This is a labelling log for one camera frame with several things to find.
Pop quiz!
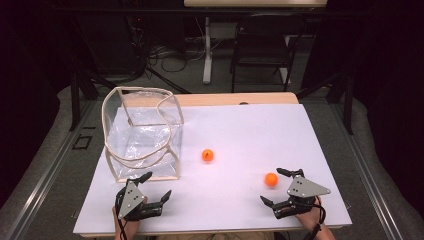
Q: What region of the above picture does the black floor socket frame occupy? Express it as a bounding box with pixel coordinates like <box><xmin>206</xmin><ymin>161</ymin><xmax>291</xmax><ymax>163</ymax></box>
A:
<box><xmin>71</xmin><ymin>133</ymin><xmax>94</xmax><ymax>151</ymax></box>

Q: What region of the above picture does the left hand-held gripper black cable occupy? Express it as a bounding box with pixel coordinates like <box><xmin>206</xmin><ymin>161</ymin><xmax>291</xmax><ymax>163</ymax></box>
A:
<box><xmin>114</xmin><ymin>186</ymin><xmax>129</xmax><ymax>240</ymax></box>

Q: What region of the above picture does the white paper sheet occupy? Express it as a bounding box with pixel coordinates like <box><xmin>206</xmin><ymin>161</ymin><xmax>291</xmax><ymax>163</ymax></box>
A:
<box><xmin>73</xmin><ymin>103</ymin><xmax>353</xmax><ymax>236</ymax></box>

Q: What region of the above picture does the metal floor rail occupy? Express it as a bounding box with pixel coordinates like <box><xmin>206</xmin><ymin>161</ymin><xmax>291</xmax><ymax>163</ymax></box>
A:
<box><xmin>328</xmin><ymin>103</ymin><xmax>405</xmax><ymax>240</ymax></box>
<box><xmin>0</xmin><ymin>99</ymin><xmax>98</xmax><ymax>240</ymax></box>

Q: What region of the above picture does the right hand-held gripper black cable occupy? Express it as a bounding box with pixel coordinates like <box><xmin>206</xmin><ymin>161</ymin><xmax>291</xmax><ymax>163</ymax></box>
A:
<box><xmin>301</xmin><ymin>196</ymin><xmax>327</xmax><ymax>240</ymax></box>

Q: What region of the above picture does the person's right hand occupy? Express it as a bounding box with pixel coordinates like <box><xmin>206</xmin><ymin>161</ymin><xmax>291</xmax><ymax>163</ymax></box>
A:
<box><xmin>293</xmin><ymin>196</ymin><xmax>325</xmax><ymax>232</ymax></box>

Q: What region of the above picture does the bundle of floor cables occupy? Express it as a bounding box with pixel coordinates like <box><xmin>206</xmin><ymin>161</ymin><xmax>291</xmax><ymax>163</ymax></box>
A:
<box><xmin>144</xmin><ymin>39</ymin><xmax>208</xmax><ymax>74</ymax></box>

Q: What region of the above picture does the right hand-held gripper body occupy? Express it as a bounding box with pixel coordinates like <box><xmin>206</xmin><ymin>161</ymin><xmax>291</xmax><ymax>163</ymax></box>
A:
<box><xmin>273</xmin><ymin>175</ymin><xmax>332</xmax><ymax>220</ymax></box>

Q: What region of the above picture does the black tripod leg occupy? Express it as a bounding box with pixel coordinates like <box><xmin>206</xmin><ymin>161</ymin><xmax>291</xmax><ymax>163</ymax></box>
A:
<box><xmin>144</xmin><ymin>66</ymin><xmax>192</xmax><ymax>95</ymax></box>

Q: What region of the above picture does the black chair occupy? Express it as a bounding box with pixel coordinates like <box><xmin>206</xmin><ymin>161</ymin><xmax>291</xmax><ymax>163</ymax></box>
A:
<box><xmin>229</xmin><ymin>13</ymin><xmax>308</xmax><ymax>94</ymax></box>

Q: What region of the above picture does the black metal stand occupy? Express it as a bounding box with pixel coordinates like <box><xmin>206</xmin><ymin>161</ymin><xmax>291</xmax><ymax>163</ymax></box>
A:
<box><xmin>68</xmin><ymin>71</ymin><xmax>116</xmax><ymax>132</ymax></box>
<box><xmin>296</xmin><ymin>71</ymin><xmax>355</xmax><ymax>136</ymax></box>

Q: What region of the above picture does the wooden table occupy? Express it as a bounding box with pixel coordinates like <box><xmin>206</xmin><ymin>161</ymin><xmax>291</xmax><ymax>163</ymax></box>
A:
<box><xmin>79</xmin><ymin>92</ymin><xmax>346</xmax><ymax>239</ymax></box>

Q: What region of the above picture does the clear plastic bag beige trim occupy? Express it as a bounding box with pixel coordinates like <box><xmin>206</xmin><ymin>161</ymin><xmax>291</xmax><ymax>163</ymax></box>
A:
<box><xmin>101</xmin><ymin>85</ymin><xmax>185</xmax><ymax>184</ymax></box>

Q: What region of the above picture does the white desk top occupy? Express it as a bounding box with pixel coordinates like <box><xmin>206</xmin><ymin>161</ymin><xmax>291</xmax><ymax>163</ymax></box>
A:
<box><xmin>183</xmin><ymin>0</ymin><xmax>328</xmax><ymax>8</ymax></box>

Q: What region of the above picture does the person's left hand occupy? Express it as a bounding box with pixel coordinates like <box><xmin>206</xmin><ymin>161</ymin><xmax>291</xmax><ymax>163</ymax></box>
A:
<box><xmin>112</xmin><ymin>196</ymin><xmax>148</xmax><ymax>234</ymax></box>

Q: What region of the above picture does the orange ball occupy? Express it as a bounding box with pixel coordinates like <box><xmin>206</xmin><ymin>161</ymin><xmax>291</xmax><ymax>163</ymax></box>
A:
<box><xmin>201</xmin><ymin>148</ymin><xmax>215</xmax><ymax>163</ymax></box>
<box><xmin>264</xmin><ymin>172</ymin><xmax>279</xmax><ymax>188</ymax></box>

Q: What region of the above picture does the hand-held gripper black cable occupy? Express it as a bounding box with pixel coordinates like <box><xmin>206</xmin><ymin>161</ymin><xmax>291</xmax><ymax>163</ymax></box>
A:
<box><xmin>114</xmin><ymin>186</ymin><xmax>129</xmax><ymax>240</ymax></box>
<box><xmin>301</xmin><ymin>196</ymin><xmax>327</xmax><ymax>240</ymax></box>

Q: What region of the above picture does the white desk leg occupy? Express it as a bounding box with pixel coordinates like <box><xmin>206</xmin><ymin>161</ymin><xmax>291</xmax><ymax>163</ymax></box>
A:
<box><xmin>202</xmin><ymin>16</ymin><xmax>214</xmax><ymax>85</ymax></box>

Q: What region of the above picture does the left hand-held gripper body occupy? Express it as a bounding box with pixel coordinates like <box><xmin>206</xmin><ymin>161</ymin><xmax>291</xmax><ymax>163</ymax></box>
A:
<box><xmin>114</xmin><ymin>180</ymin><xmax>164</xmax><ymax>222</ymax></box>

